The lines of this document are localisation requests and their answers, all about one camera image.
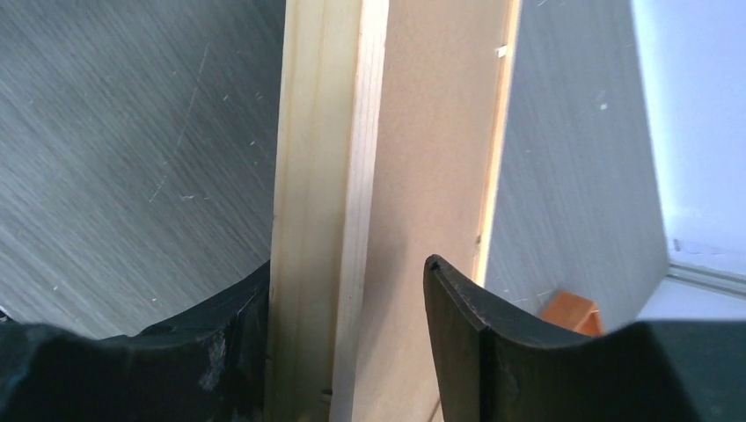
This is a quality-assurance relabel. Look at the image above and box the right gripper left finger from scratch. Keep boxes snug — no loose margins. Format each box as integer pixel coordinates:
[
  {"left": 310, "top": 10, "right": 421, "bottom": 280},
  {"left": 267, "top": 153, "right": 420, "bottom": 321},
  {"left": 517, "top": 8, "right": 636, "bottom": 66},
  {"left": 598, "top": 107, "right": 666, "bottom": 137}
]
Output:
[{"left": 1, "top": 265, "right": 270, "bottom": 421}]

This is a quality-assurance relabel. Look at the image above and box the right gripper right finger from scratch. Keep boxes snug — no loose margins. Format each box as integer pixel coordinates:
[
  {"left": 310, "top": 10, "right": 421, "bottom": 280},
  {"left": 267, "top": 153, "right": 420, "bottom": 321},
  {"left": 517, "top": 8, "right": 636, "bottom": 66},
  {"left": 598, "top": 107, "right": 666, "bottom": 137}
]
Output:
[{"left": 423, "top": 255, "right": 745, "bottom": 421}]

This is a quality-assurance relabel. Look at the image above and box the brown fibreboard backing board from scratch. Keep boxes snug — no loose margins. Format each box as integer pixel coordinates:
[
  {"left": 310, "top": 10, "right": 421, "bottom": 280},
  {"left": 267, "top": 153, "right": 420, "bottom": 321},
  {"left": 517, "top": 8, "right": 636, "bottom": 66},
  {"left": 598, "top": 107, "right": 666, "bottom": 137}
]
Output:
[{"left": 352, "top": 1, "right": 520, "bottom": 421}]

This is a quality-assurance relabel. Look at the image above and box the light wooden picture frame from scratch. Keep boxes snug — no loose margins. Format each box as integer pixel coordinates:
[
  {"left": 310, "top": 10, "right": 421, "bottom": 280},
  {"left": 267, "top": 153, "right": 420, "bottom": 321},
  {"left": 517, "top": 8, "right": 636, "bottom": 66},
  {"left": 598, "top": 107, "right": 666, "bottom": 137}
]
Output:
[{"left": 266, "top": 1, "right": 509, "bottom": 421}]

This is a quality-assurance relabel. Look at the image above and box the orange compartment tray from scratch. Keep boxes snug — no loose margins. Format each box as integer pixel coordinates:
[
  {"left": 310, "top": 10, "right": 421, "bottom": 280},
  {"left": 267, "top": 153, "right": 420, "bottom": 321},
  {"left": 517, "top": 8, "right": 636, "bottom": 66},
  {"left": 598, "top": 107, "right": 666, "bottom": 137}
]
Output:
[{"left": 540, "top": 291, "right": 604, "bottom": 337}]

